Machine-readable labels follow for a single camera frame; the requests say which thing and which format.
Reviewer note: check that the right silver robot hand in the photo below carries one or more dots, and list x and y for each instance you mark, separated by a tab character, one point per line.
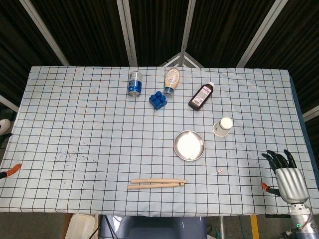
291	183

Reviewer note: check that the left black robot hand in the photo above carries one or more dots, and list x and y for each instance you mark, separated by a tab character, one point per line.
15	168

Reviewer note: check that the small white die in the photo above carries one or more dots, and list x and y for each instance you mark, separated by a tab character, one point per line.
220	171

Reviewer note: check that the white paper cup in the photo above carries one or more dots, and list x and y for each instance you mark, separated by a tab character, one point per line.
221	128

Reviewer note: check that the round metal plate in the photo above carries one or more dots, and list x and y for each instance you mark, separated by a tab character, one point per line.
189	145

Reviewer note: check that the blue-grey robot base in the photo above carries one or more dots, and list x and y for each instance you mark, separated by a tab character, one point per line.
154	227

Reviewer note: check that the white rounded object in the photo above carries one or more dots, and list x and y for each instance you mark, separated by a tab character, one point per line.
4	125

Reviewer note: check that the light blue checkered tablecloth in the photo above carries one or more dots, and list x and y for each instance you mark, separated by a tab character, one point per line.
74	124

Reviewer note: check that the brown cardboard box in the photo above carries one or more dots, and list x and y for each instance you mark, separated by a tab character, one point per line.
65	227

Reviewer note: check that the grey metal table leg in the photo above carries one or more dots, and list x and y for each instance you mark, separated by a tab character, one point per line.
222	227

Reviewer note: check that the white plastic container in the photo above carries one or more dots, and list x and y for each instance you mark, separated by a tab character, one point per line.
81	227

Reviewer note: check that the brown medicine bottle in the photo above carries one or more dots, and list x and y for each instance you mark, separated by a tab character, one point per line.
200	97

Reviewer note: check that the blue soda can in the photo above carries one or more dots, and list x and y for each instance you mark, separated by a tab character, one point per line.
134	83

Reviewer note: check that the blue building block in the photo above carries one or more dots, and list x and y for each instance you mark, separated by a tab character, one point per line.
157	100

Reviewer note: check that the beige squeeze sauce bottle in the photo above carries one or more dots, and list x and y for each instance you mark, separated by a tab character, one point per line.
172	78

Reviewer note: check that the yellow post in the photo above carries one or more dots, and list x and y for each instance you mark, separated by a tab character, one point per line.
254	227

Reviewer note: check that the white metal frame beam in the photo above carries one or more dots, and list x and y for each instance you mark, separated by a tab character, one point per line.
8	102
311	113

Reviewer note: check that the white metal frame post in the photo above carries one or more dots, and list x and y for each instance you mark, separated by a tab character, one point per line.
261	32
128	37
45	32
188	25

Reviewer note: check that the white triangular frame brace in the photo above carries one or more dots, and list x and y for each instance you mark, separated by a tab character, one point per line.
174	60

